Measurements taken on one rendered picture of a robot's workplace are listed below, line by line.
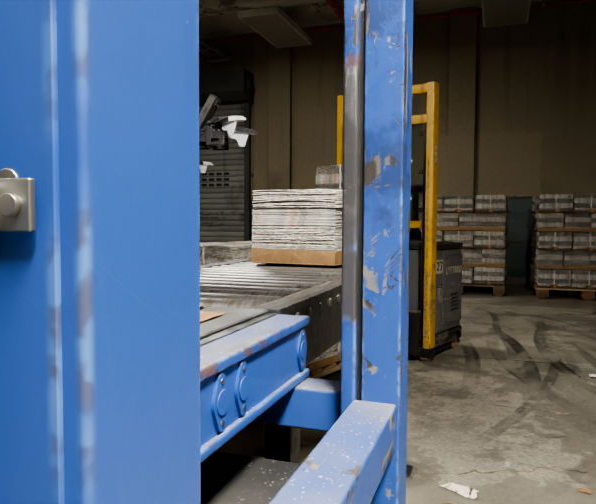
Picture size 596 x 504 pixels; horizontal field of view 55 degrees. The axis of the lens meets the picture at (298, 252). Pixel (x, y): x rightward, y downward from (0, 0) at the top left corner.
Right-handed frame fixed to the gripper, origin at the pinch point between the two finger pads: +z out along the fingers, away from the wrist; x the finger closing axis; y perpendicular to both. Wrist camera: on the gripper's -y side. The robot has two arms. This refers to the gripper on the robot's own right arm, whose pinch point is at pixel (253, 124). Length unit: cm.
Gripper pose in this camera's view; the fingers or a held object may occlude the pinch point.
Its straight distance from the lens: 183.5
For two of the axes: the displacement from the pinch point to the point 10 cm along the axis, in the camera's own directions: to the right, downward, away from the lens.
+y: -0.3, 10.0, -0.8
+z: 9.9, 0.2, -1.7
